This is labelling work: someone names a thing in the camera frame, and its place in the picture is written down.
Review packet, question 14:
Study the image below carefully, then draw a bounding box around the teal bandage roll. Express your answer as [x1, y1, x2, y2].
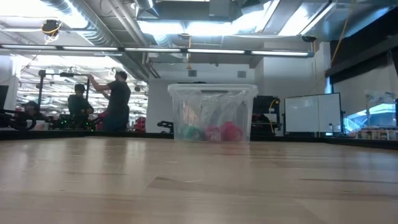
[180, 124, 203, 141]

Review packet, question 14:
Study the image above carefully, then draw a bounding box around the pink bandage roll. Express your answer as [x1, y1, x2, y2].
[203, 125, 222, 142]

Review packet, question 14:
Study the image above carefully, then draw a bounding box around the clear plastic storage box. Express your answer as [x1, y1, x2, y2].
[167, 83, 259, 144]

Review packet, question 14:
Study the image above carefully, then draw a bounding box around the black chair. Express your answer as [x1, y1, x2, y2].
[157, 120, 175, 134]

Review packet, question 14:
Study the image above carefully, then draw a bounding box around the black equipment cabinet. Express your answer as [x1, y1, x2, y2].
[251, 95, 283, 136]

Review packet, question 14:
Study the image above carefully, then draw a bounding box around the whiteboard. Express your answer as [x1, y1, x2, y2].
[284, 92, 343, 134]

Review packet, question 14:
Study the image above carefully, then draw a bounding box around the white plastic bin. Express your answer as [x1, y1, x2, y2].
[30, 120, 50, 131]

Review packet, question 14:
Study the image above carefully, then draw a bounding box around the row of snack boxes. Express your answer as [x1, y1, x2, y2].
[354, 126, 398, 141]

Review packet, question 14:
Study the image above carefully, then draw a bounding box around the large black panel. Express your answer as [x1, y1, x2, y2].
[324, 4, 398, 85]

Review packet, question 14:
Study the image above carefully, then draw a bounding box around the black monitor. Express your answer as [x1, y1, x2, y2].
[0, 85, 10, 110]

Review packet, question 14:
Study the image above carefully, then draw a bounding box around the black gantry frame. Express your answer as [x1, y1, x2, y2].
[37, 70, 92, 125]

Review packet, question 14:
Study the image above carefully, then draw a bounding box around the silver ventilation duct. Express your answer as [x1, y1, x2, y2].
[40, 0, 162, 82]

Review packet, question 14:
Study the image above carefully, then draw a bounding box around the yellow cable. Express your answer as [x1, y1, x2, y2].
[324, 0, 358, 77]

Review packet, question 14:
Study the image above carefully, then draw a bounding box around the hanging yellow black cable reel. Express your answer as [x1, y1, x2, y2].
[40, 19, 62, 44]

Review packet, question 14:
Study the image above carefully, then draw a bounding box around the black cable loop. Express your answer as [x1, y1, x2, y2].
[0, 108, 37, 131]

